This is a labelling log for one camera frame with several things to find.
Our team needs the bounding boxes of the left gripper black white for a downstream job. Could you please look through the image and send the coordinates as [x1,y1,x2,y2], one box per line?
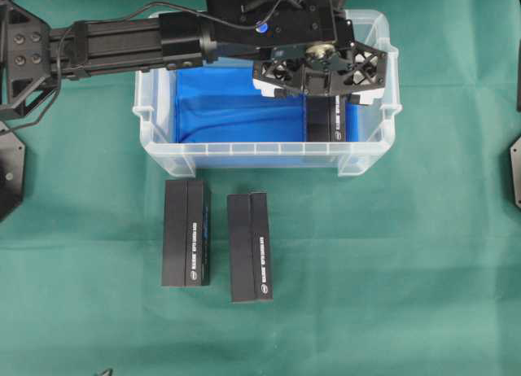
[252,40,387,106]

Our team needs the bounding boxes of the black camera box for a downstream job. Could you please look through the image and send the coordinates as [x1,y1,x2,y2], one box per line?
[227,193,274,303]
[161,179,211,287]
[305,96,347,142]

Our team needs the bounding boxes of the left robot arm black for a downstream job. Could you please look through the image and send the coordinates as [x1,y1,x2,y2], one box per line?
[1,0,387,129]

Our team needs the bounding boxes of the blue liner in case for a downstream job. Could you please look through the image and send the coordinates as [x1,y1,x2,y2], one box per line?
[172,67,359,143]

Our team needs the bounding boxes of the clear plastic storage case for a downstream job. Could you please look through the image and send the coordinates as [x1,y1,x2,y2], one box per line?
[133,10,402,178]

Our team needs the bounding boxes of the green table cloth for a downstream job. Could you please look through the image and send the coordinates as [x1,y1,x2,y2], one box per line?
[1,0,520,375]

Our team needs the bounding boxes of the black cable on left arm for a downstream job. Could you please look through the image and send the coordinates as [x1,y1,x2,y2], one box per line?
[7,0,294,129]

